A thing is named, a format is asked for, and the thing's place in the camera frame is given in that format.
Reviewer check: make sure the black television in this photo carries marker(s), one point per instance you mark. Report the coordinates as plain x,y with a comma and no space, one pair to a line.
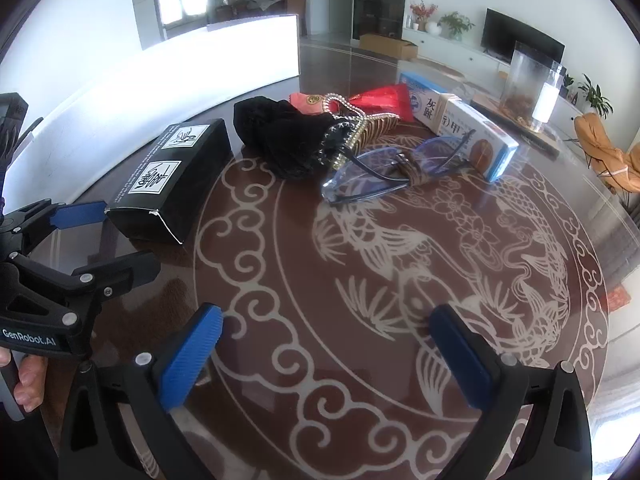
505,35

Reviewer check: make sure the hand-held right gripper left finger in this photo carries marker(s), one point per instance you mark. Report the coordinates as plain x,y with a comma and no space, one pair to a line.
192,355

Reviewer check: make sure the white medicine box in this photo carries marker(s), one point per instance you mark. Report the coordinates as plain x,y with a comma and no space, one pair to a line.
480,147

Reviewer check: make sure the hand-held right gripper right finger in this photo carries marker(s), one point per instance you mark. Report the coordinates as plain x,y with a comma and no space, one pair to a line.
460,360

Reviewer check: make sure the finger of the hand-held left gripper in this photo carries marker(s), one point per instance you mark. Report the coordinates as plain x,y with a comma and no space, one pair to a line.
125,270
80,214

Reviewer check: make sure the white backdrop board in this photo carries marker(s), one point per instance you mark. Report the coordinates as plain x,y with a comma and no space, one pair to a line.
175,75

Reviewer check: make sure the wooden tray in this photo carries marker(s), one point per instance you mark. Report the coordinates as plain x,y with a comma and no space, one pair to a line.
542,140

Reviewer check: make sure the clear plastic jar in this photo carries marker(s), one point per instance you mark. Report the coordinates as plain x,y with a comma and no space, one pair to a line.
525,85

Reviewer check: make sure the white round vase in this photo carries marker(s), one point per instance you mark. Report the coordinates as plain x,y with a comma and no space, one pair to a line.
434,29

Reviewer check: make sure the black velvet pouch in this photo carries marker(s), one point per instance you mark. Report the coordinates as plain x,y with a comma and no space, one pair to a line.
275,135

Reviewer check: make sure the white low cabinet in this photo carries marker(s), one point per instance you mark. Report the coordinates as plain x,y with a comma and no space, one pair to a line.
465,52

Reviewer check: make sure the blue medicine box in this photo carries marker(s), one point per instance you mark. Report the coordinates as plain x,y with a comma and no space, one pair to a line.
422,102

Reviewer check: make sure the wooden dining table with chairs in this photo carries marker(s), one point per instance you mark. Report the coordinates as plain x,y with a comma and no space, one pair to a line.
255,7

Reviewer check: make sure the red flower arrangement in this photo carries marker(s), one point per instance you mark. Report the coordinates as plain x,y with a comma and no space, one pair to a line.
422,12

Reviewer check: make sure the person's left hand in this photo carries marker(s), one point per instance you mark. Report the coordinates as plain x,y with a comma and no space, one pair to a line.
32,380

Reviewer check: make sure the pink pouch with round emblem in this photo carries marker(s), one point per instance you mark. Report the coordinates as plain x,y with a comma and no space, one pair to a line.
307,102

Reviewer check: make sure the black box with white labels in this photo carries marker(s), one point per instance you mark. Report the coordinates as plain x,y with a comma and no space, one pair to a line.
200,175

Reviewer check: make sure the red packet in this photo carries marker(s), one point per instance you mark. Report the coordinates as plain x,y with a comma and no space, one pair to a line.
385,100

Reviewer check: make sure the clear frame eyeglasses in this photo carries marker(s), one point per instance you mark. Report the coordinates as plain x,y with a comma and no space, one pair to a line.
370,170

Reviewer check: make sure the cardboard box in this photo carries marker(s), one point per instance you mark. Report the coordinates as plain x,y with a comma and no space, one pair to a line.
387,46

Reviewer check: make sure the dark patterned glass desktop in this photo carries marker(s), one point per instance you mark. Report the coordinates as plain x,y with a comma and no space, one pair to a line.
260,320

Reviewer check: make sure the striped beaded purse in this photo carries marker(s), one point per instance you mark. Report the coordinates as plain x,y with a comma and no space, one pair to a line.
372,127

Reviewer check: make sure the small potted plant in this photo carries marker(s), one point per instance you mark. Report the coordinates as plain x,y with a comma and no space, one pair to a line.
569,85

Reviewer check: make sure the green plant in white pot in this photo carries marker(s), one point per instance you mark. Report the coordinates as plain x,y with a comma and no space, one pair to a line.
456,24

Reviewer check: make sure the large leafy potted plant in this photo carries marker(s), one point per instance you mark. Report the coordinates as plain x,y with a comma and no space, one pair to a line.
595,95

